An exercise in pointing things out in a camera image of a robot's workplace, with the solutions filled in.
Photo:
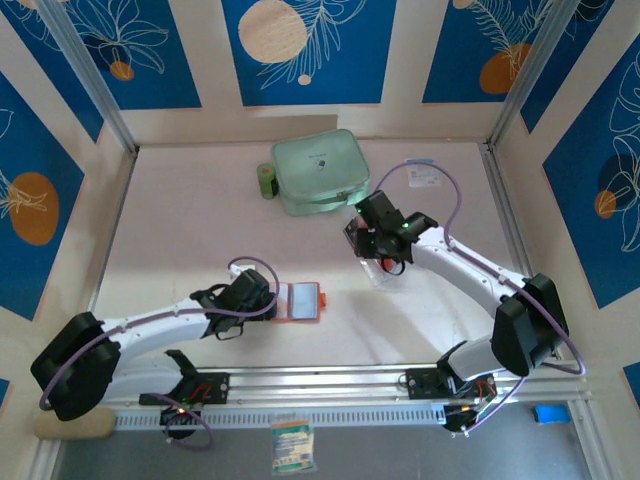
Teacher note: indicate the orange card holder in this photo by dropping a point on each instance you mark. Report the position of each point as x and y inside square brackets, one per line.
[305, 300]

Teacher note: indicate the black VIP credit card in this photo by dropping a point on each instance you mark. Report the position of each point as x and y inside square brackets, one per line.
[352, 232]

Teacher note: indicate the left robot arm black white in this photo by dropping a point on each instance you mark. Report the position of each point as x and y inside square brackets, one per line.
[75, 365]

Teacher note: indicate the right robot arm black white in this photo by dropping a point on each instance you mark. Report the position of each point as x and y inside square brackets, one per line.
[530, 325]

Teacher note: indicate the white card red circle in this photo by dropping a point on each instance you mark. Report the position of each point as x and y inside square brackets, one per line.
[386, 262]

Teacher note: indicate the blue white packet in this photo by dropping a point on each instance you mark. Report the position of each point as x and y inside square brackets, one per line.
[422, 175]

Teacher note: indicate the mint green zip pouch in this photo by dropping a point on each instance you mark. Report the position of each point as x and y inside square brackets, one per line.
[320, 170]

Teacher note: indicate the green cylinder roll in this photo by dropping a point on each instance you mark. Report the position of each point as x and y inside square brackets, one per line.
[267, 180]

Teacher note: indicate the black electronics module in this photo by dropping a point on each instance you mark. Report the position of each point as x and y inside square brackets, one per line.
[457, 422]
[172, 430]

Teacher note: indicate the clear packet green label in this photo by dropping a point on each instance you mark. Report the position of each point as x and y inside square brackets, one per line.
[292, 447]

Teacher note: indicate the beige foam pad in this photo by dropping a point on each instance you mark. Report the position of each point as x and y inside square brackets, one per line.
[75, 427]

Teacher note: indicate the blue sponge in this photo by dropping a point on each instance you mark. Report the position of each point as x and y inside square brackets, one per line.
[551, 414]

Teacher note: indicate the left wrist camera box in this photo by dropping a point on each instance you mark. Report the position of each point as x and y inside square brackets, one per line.
[250, 286]

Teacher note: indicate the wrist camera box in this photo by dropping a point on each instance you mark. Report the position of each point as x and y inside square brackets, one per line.
[250, 286]
[380, 210]

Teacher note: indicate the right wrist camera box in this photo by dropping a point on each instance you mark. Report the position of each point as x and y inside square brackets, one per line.
[380, 210]

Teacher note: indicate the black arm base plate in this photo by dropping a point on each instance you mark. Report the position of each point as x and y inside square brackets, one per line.
[422, 382]
[215, 387]

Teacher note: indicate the aluminium mounting rail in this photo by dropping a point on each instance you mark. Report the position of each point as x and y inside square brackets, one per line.
[320, 385]

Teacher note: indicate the aluminium side rail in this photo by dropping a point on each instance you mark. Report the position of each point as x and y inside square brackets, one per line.
[114, 225]
[507, 210]

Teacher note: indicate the aluminium frame post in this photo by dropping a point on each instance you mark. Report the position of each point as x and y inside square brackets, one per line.
[534, 75]
[90, 75]

